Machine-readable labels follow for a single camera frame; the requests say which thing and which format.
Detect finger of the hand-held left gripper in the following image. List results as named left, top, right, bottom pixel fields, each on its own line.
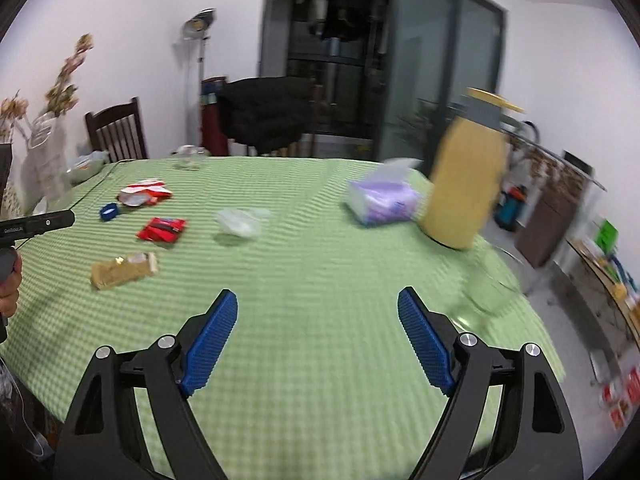
left=27, top=210, right=76, bottom=236

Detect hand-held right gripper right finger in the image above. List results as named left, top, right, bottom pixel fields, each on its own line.
left=397, top=286, right=583, bottom=480

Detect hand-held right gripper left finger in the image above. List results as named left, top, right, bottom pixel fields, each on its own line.
left=52, top=289, right=240, bottom=480

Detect person's left hand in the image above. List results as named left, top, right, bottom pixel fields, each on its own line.
left=0, top=255, right=22, bottom=318

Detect clear ribbed pitcher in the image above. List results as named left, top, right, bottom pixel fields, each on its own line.
left=22, top=112, right=71, bottom=206

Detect white bowl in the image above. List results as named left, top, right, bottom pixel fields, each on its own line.
left=65, top=150, right=108, bottom=184

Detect clear drinking glass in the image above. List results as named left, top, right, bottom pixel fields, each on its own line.
left=450, top=250, right=531, bottom=331

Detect golden brown snack wrapper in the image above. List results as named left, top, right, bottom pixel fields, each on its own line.
left=90, top=251, right=160, bottom=291

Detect red white wrapper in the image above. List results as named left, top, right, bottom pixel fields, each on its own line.
left=117, top=178, right=172, bottom=207

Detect red snack wrapper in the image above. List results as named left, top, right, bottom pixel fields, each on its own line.
left=137, top=216, right=187, bottom=246

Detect dark wooden chair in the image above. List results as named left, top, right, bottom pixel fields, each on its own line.
left=85, top=96, right=149, bottom=163

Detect crumpled clear plastic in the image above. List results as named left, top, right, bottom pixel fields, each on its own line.
left=215, top=206, right=272, bottom=238

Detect green checked tablecloth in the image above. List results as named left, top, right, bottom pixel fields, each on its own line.
left=10, top=156, right=566, bottom=476

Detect dried pink flowers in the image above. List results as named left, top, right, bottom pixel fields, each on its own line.
left=0, top=34, right=95, bottom=143

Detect purple white tissue pack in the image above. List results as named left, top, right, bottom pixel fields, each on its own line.
left=342, top=157, right=426, bottom=227

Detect teal and red container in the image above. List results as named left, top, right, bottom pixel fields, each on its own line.
left=495, top=185, right=528, bottom=231

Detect yellow thermos jug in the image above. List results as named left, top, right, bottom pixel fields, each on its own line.
left=419, top=87, right=526, bottom=251

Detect dark brown cabinet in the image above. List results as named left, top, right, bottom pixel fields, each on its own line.
left=515, top=150, right=596, bottom=268

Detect folding side table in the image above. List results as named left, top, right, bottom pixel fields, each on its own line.
left=567, top=237, right=640, bottom=346

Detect red umbrella bag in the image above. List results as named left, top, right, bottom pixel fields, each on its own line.
left=201, top=76, right=231, bottom=157

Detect red white floor packets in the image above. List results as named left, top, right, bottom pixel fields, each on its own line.
left=600, top=367, right=640, bottom=431

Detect green paper bag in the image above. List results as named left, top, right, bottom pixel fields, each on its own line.
left=595, top=220, right=621, bottom=253

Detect hanging dried brown items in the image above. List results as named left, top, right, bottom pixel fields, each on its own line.
left=530, top=152, right=596, bottom=186

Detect metal clothes rack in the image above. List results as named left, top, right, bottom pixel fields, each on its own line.
left=500, top=115, right=608, bottom=191

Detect black jacket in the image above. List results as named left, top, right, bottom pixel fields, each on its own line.
left=218, top=76, right=313, bottom=156

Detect studio lamp on stand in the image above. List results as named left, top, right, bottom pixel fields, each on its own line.
left=181, top=8, right=217, bottom=148

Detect sliding glass door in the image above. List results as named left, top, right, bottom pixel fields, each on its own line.
left=259, top=0, right=506, bottom=163

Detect hanging dark clothes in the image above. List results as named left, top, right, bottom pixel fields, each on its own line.
left=295, top=0, right=391, bottom=43

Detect black cable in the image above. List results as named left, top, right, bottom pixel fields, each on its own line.
left=15, top=160, right=123, bottom=251

